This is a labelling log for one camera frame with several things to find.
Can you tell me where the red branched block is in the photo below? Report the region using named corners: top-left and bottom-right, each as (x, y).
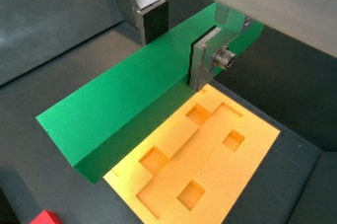
top-left (29, 210), bottom-right (63, 224)

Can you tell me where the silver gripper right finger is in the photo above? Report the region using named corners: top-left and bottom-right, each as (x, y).
top-left (188, 4), bottom-right (253, 91)

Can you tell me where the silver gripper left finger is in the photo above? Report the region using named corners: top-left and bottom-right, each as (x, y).
top-left (131, 0), bottom-right (169, 44)

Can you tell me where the yellow board with cutouts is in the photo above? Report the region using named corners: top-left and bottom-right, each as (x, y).
top-left (104, 85), bottom-right (281, 224)

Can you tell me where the green rectangular block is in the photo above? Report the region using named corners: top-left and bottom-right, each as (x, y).
top-left (36, 1), bottom-right (267, 185)

